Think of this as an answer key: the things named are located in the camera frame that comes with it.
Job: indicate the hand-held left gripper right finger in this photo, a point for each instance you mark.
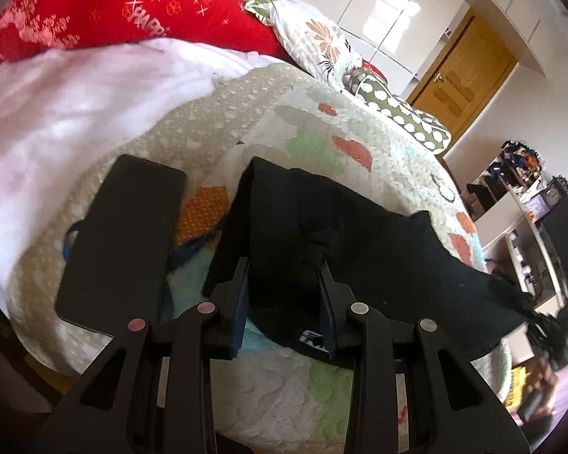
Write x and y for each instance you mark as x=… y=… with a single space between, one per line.
x=326 y=312

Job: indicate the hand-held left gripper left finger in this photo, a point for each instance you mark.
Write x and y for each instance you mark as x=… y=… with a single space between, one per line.
x=240 y=307

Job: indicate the black pants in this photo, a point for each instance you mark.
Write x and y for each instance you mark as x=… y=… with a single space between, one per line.
x=369 y=231

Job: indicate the yellow bag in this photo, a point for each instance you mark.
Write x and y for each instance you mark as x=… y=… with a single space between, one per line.
x=518 y=385

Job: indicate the white media cabinet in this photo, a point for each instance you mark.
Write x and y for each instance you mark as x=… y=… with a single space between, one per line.
x=501 y=217

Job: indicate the black rectangular pad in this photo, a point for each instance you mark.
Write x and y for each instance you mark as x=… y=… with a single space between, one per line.
x=123 y=241

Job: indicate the dark ornate table clock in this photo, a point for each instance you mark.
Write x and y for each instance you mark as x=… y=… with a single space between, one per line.
x=556 y=194

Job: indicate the cluttered open shelf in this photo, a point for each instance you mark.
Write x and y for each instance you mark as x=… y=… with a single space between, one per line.
x=511 y=170

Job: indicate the quilted heart-print bedspread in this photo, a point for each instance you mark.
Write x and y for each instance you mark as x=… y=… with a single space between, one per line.
x=284 y=118

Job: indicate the green dotted bolster pillow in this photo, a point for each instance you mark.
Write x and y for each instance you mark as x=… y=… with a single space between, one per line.
x=397 y=108

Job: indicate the red printed pillow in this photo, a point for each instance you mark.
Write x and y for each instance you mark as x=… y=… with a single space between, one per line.
x=375 y=70
x=104 y=9

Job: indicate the white fleece blanket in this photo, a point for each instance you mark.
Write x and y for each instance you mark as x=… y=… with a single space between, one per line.
x=75 y=113

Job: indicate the wooden door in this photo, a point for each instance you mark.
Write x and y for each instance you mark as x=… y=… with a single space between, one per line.
x=464 y=75

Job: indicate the floral white pillow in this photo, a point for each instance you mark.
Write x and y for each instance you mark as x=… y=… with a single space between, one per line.
x=312 y=40

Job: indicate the glossy white wardrobe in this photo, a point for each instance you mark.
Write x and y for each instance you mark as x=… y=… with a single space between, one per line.
x=359 y=0

